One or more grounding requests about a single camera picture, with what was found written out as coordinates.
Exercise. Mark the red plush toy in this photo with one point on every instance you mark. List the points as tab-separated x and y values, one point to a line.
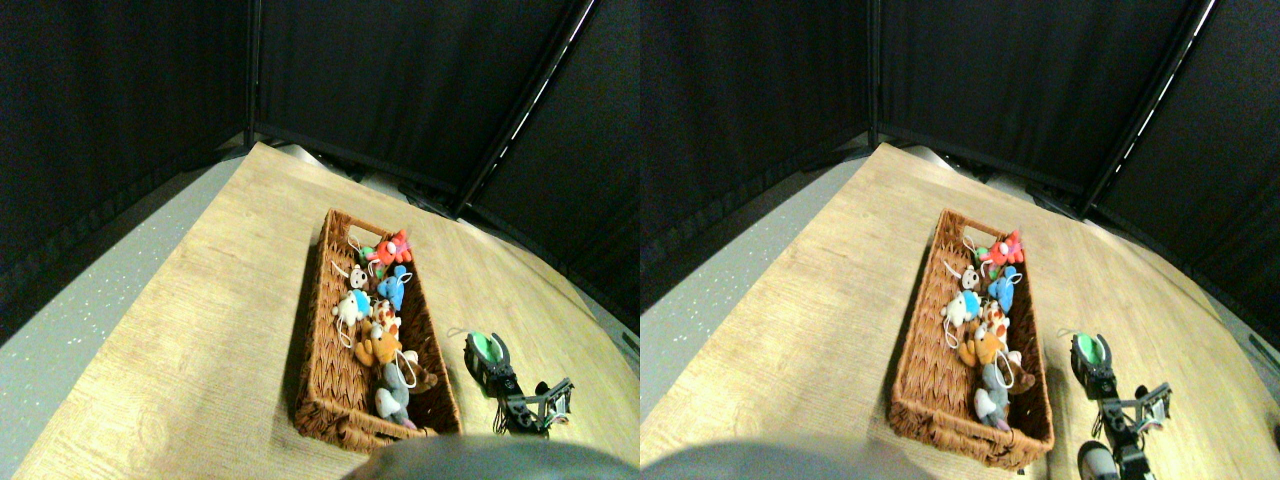
1003	250
391	249

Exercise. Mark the black curtain stand pole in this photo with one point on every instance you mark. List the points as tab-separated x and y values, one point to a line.
525	105
252	75
1150	105
874	75

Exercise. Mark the orange plush toy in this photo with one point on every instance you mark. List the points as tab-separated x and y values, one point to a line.
379	349
985	350

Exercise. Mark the grey plush toy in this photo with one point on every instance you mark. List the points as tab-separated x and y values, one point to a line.
995	393
396	392

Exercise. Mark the brown white-faced plush toy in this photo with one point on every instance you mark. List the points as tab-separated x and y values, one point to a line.
356	278
968	279

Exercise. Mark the blue plush toy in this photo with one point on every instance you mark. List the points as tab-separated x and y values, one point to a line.
1003	289
393	288

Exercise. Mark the white teal-haired plush toy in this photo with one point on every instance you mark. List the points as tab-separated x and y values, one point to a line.
351	306
962	307

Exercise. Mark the green plush toy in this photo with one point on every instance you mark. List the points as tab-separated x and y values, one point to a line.
365	252
980	253

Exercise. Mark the brown wicker basket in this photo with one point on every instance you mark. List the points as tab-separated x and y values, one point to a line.
930	370
335	370

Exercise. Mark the dark brown plush toy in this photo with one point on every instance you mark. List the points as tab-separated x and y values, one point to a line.
1024	380
427	379

